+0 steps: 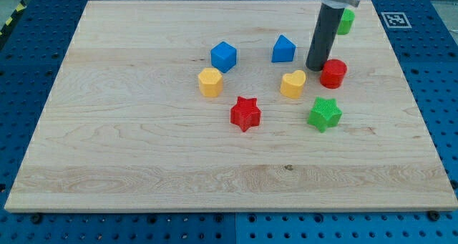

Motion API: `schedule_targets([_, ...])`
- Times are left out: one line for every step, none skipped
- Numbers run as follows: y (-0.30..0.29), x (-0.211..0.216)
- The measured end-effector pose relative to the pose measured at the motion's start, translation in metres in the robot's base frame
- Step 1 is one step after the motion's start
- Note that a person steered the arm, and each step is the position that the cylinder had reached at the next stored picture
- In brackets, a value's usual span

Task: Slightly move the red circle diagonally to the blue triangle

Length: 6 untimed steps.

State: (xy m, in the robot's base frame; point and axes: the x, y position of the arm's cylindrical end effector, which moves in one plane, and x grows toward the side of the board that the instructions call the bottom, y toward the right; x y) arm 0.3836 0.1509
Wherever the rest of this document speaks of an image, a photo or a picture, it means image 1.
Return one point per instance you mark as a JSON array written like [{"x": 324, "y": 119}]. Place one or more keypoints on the red cylinder block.
[{"x": 333, "y": 73}]

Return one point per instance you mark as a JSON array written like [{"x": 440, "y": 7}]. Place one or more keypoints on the blue triangle block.
[{"x": 283, "y": 50}]

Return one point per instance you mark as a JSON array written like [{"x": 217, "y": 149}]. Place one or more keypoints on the yellow heart block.
[{"x": 292, "y": 84}]

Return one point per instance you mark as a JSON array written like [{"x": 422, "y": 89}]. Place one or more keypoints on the blue cube block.
[{"x": 223, "y": 57}]

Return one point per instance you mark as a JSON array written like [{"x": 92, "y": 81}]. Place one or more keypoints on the green star block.
[{"x": 325, "y": 113}]

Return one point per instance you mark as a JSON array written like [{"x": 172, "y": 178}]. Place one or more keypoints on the red star block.
[{"x": 245, "y": 113}]

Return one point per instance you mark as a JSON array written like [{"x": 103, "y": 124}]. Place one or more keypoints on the yellow hexagon block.
[{"x": 210, "y": 82}]

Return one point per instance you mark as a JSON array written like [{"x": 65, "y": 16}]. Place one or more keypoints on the green cylinder block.
[{"x": 346, "y": 22}]

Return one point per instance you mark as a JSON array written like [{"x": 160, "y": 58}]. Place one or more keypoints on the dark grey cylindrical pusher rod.
[{"x": 323, "y": 37}]

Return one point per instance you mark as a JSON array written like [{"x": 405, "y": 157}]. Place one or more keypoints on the light wooden board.
[{"x": 126, "y": 129}]

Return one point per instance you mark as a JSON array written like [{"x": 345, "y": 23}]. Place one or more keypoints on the white fiducial marker tag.
[{"x": 395, "y": 20}]

